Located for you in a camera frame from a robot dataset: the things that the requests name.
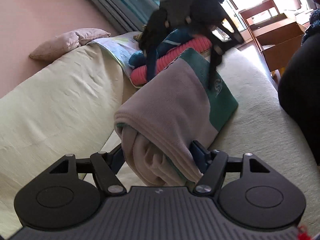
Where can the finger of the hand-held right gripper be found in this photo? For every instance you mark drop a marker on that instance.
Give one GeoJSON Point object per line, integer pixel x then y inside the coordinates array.
{"type": "Point", "coordinates": [152, 62]}
{"type": "Point", "coordinates": [216, 52]}

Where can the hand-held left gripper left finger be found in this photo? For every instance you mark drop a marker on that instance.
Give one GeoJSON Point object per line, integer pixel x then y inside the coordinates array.
{"type": "Point", "coordinates": [116, 158]}

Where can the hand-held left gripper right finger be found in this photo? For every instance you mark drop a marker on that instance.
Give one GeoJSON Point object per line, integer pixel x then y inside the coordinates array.
{"type": "Point", "coordinates": [200, 155]}

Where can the grey and green towel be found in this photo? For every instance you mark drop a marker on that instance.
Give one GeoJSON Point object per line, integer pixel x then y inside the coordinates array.
{"type": "Point", "coordinates": [170, 100]}

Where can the cardboard box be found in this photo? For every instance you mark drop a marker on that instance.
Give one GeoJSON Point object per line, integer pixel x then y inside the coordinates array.
{"type": "Point", "coordinates": [282, 40]}

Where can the pink knitted blanket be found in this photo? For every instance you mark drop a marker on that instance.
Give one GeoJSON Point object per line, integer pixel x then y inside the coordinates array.
{"type": "Point", "coordinates": [170, 55]}

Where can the teal patterned blanket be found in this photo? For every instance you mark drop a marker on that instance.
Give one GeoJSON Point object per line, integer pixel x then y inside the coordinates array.
{"type": "Point", "coordinates": [175, 38]}

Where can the pastel patchwork quilt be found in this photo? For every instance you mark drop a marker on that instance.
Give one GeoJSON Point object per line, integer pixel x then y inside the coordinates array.
{"type": "Point", "coordinates": [117, 45]}

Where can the sofa with light green cover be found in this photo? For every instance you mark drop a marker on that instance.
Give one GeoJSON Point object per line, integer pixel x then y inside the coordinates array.
{"type": "Point", "coordinates": [262, 130]}

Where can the teal curtain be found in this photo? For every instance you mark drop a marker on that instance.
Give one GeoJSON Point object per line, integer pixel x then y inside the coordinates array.
{"type": "Point", "coordinates": [120, 0]}

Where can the pink pillow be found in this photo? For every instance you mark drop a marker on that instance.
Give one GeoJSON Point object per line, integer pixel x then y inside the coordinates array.
{"type": "Point", "coordinates": [72, 40]}

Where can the light green sofa back cushion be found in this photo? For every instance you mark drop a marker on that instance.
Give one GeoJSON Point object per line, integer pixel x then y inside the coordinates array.
{"type": "Point", "coordinates": [62, 92]}

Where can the person's dark clothing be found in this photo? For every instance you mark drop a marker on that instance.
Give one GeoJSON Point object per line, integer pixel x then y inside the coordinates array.
{"type": "Point", "coordinates": [300, 92]}

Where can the red tag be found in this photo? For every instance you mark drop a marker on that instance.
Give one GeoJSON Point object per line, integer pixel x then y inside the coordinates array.
{"type": "Point", "coordinates": [302, 232]}

